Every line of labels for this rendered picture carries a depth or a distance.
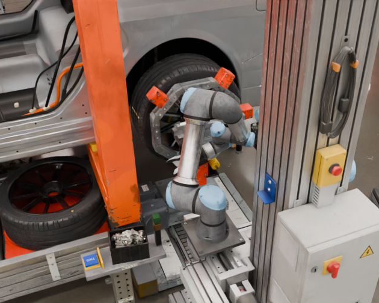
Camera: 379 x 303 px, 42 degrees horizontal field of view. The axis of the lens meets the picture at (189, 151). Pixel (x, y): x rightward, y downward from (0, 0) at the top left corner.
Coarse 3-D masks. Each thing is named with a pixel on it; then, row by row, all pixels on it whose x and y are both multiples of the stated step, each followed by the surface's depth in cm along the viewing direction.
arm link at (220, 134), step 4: (212, 124) 244; (216, 124) 243; (220, 124) 243; (212, 128) 242; (216, 128) 242; (220, 128) 242; (224, 128) 242; (228, 128) 244; (212, 132) 242; (216, 132) 241; (220, 132) 241; (224, 132) 242; (228, 132) 242; (212, 136) 246; (216, 136) 243; (220, 136) 243; (224, 136) 242; (228, 136) 242; (216, 140) 246; (220, 140) 245; (224, 140) 244; (228, 140) 243; (220, 144) 249
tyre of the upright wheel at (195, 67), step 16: (160, 64) 287; (176, 64) 282; (192, 64) 281; (208, 64) 285; (144, 80) 287; (160, 80) 276; (176, 80) 275; (192, 80) 279; (144, 96) 281; (240, 96) 298; (144, 112) 280; (144, 128) 286; (144, 144) 294
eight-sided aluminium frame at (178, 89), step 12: (180, 84) 273; (192, 84) 273; (204, 84) 274; (216, 84) 276; (168, 96) 275; (156, 108) 276; (168, 108) 274; (156, 120) 275; (156, 132) 280; (156, 144) 285; (168, 156) 293; (216, 156) 306
